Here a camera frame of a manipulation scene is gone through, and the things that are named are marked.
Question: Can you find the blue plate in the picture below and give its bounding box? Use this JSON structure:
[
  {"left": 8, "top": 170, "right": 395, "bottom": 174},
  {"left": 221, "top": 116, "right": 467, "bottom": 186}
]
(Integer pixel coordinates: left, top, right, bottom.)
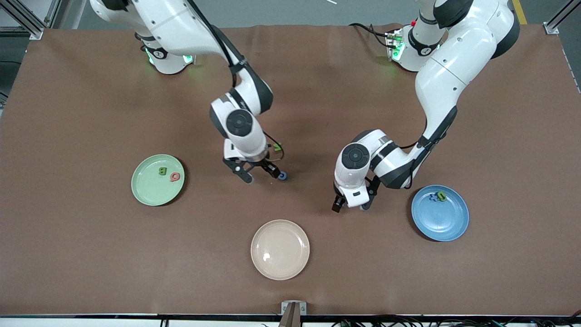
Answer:
[{"left": 411, "top": 184, "right": 470, "bottom": 242}]

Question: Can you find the beige plate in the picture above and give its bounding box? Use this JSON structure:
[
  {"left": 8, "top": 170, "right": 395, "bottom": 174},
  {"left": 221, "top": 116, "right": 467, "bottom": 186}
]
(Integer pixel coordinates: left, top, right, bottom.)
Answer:
[{"left": 251, "top": 219, "right": 310, "bottom": 281}]

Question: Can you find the light green plate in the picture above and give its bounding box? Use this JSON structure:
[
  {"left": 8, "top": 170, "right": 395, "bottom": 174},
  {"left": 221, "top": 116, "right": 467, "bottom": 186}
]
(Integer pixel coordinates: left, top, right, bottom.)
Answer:
[{"left": 131, "top": 154, "right": 186, "bottom": 207}]

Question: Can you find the brown table mat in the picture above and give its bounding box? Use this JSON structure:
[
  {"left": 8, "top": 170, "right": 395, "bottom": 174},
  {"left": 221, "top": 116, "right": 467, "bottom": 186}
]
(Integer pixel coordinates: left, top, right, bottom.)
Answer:
[{"left": 0, "top": 23, "right": 581, "bottom": 317}]

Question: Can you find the silver camera mount bracket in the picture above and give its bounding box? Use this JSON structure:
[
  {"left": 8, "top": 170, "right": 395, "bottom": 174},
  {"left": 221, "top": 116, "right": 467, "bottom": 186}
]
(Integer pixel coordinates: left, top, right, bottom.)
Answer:
[{"left": 281, "top": 301, "right": 307, "bottom": 327}]

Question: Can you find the black base power cable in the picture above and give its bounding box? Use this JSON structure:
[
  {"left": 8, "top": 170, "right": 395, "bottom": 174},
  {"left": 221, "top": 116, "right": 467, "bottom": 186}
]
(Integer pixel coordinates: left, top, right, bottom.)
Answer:
[{"left": 349, "top": 22, "right": 393, "bottom": 50}]

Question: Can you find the aluminium frame post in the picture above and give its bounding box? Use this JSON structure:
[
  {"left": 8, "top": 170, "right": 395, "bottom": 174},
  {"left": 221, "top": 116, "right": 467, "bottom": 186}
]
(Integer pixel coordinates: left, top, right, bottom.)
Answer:
[
  {"left": 0, "top": 0, "right": 62, "bottom": 40},
  {"left": 544, "top": 0, "right": 581, "bottom": 35}
]

